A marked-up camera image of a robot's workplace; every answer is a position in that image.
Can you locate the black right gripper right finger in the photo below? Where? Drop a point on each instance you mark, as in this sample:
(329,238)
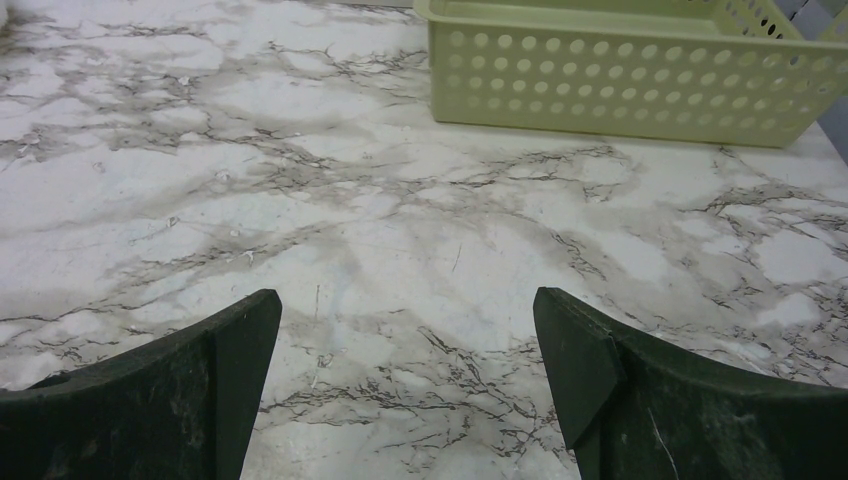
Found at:
(633,406)

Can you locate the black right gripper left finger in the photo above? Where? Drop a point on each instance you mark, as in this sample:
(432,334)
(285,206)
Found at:
(179,407)

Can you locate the green perforated plastic basket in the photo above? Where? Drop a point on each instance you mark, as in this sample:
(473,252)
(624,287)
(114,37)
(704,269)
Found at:
(727,72)

